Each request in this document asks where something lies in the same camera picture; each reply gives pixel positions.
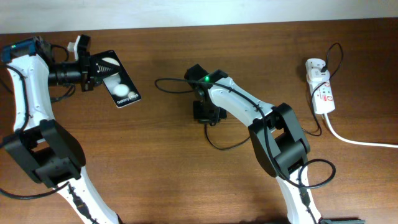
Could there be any black and cream flip phone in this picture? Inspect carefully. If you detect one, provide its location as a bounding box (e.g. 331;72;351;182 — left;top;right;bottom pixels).
91;50;142;108

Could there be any black USB charging cable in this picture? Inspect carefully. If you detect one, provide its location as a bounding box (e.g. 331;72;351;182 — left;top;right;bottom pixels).
204;42;344;151

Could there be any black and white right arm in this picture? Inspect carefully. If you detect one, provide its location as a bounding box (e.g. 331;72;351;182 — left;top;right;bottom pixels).
184;64;323;223

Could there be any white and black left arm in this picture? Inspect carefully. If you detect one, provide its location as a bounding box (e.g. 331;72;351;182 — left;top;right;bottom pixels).
1;34;122;223

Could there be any white USB charger plug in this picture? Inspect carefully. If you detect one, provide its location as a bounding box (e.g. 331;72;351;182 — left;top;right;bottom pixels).
306;68;330;84

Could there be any white power strip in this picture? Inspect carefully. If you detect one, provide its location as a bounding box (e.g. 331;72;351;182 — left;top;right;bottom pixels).
305;58;335;114

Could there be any white power strip cord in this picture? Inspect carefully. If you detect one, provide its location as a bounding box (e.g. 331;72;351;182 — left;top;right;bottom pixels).
322;113;398;149

